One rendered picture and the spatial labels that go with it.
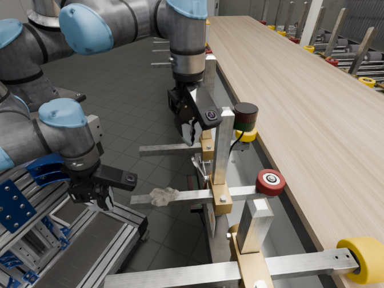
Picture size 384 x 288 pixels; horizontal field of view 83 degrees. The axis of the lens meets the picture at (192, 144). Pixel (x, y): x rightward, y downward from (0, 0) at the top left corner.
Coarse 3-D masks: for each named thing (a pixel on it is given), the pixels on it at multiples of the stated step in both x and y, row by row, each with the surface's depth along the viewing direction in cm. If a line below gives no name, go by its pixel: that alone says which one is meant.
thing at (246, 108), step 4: (236, 104) 53; (240, 104) 53; (244, 104) 53; (248, 104) 53; (252, 104) 53; (236, 108) 51; (240, 108) 51; (244, 108) 51; (248, 108) 51; (252, 108) 51; (256, 108) 51; (240, 112) 50; (244, 112) 50; (248, 112) 50; (252, 112) 50; (256, 112) 50; (232, 136) 55; (240, 136) 57; (232, 148) 60; (228, 160) 63
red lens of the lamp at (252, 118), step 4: (236, 112) 51; (236, 116) 51; (240, 116) 50; (244, 116) 50; (248, 116) 50; (252, 116) 50; (256, 116) 51; (236, 120) 52; (240, 120) 51; (244, 120) 50; (248, 120) 50; (252, 120) 51
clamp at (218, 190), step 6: (210, 174) 70; (210, 180) 67; (210, 186) 68; (216, 186) 66; (222, 186) 66; (216, 192) 64; (222, 192) 64; (228, 192) 64; (216, 198) 62; (228, 198) 62; (216, 204) 61; (222, 204) 61; (228, 204) 61; (216, 210) 62; (222, 210) 62; (228, 210) 63
